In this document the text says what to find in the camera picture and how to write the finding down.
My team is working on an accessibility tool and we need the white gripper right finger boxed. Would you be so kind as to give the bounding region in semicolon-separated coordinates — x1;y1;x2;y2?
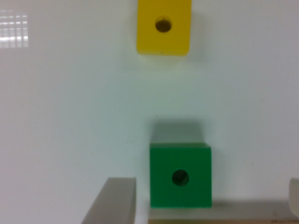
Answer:
289;178;299;214

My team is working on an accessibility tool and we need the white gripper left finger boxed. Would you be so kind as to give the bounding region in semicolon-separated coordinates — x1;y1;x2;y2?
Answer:
82;177;136;224

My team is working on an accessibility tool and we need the green wooden block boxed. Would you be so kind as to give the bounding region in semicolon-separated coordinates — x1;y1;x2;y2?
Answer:
149;143;212;208

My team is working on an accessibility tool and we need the yellow wooden block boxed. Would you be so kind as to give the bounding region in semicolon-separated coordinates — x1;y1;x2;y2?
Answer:
136;0;192;56

